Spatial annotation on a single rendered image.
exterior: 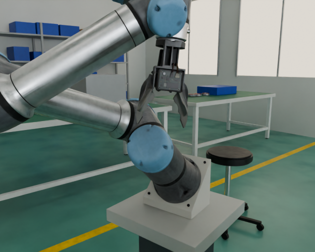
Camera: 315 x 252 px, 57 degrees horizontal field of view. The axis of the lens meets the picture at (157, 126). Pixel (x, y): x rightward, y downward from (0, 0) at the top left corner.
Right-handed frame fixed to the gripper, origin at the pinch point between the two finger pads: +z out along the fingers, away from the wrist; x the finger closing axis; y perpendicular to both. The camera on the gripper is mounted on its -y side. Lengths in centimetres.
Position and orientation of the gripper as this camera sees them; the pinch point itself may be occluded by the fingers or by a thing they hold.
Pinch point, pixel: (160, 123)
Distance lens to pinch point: 74.6
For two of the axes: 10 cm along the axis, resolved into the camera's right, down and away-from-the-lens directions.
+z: -1.1, 9.8, 1.5
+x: 9.9, 0.9, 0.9
